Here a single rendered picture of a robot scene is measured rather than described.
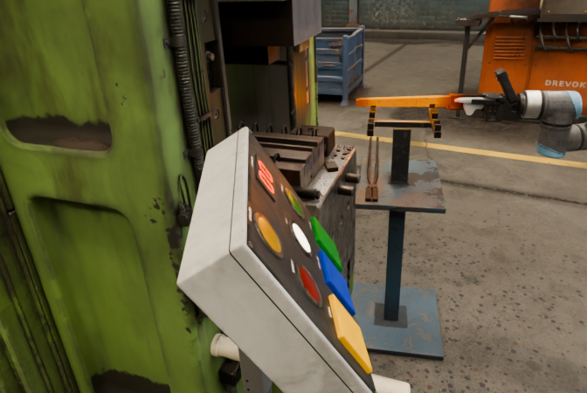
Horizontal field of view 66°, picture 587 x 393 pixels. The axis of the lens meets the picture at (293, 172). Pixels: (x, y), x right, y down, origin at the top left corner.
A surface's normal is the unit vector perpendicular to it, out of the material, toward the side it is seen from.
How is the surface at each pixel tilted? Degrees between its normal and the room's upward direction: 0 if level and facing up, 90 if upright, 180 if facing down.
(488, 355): 0
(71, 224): 90
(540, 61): 90
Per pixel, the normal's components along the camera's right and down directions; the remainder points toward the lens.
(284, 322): 0.08, 0.42
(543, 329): -0.04, -0.90
